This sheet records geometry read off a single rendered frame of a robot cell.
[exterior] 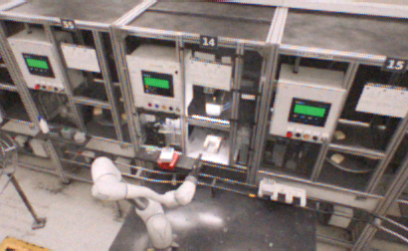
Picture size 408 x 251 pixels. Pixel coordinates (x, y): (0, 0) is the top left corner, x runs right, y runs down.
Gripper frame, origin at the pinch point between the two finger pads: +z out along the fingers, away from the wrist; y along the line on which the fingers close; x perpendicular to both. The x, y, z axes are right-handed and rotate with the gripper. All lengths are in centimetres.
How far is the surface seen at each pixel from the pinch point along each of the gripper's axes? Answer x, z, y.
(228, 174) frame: -17, 38, -52
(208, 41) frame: 0, 21, 89
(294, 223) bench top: -80, -5, -44
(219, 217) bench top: -21, -17, -44
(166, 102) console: 33, 20, 35
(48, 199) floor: 180, -4, -112
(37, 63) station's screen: 144, 18, 54
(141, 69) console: 51, 20, 61
